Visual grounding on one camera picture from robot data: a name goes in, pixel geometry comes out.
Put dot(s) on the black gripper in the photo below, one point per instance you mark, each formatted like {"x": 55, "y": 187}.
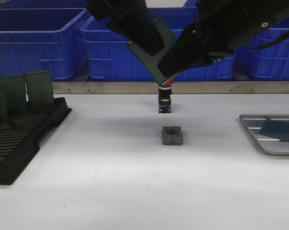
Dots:
{"x": 222, "y": 27}
{"x": 131, "y": 19}

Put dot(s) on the green board front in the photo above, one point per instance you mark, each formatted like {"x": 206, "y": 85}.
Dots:
{"x": 151, "y": 62}

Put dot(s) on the green board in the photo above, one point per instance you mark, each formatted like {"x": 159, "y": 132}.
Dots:
{"x": 275, "y": 129}
{"x": 15, "y": 91}
{"x": 39, "y": 87}
{"x": 151, "y": 62}

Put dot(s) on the silver metal tray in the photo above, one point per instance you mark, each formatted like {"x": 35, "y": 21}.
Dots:
{"x": 271, "y": 146}

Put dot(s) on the black slotted board rack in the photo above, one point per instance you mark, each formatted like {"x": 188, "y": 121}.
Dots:
{"x": 21, "y": 134}

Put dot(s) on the blue bin back right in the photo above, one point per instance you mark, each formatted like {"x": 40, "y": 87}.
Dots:
{"x": 190, "y": 4}

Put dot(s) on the blue plastic bin centre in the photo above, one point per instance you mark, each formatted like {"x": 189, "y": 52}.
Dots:
{"x": 111, "y": 60}

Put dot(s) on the blue plastic bin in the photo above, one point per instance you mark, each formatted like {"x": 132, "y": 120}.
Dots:
{"x": 271, "y": 64}
{"x": 111, "y": 60}
{"x": 42, "y": 39}

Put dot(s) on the red emergency stop button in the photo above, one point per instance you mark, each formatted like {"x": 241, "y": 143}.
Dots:
{"x": 164, "y": 98}

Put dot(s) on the grey metal clamp block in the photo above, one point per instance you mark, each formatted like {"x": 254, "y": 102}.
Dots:
{"x": 172, "y": 135}

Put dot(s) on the blue plastic bin right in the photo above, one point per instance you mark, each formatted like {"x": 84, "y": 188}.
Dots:
{"x": 271, "y": 64}

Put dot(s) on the blue plastic bin left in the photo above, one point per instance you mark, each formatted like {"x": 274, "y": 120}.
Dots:
{"x": 42, "y": 39}

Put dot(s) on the blue bin back left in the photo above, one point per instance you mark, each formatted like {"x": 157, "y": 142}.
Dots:
{"x": 43, "y": 4}

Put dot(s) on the metal table edge rail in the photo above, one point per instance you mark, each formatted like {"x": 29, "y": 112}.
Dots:
{"x": 233, "y": 87}

